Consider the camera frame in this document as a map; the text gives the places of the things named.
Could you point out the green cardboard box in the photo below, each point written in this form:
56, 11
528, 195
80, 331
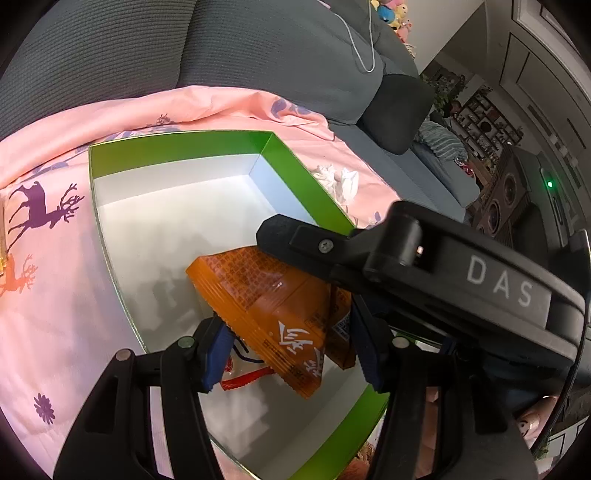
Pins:
184, 221

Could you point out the potted plant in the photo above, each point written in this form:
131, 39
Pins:
443, 90

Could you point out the red and white snack packet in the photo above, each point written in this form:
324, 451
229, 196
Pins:
244, 374

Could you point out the crumpled white tissue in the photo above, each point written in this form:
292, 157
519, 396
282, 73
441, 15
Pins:
344, 182

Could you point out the pile of plush toys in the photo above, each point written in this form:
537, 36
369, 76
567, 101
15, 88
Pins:
390, 11

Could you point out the striped pillow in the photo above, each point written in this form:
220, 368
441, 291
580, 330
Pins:
441, 141

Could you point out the orange snack packet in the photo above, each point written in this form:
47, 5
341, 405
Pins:
277, 304

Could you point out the display shelf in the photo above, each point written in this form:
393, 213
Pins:
489, 120

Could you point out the grey sofa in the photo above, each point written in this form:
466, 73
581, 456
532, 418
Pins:
138, 46

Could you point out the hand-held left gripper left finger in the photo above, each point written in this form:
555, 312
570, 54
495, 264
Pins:
214, 357

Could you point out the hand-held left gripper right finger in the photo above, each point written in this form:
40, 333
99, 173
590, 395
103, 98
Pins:
369, 357

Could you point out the pink deer print blanket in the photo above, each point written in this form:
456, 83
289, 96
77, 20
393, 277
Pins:
55, 323

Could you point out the white cabinet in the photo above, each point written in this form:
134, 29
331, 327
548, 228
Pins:
545, 60

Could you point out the black cushion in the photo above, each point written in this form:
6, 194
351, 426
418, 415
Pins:
397, 110

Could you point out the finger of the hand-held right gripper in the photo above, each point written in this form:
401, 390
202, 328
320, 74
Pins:
304, 244

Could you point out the person's right hand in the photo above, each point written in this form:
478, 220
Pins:
531, 420

